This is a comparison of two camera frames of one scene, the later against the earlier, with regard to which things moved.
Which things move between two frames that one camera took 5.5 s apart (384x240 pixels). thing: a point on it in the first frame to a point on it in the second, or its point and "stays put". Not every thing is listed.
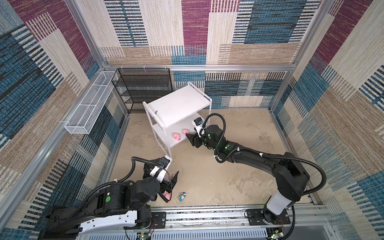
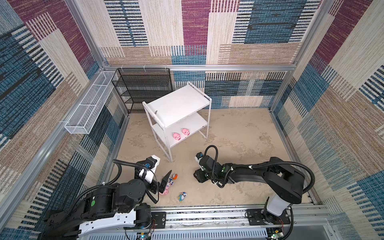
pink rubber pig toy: (185, 131) stays put
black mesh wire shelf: (136, 85) stays put
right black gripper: (194, 140) to (199, 177)
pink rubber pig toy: (176, 136) stays put
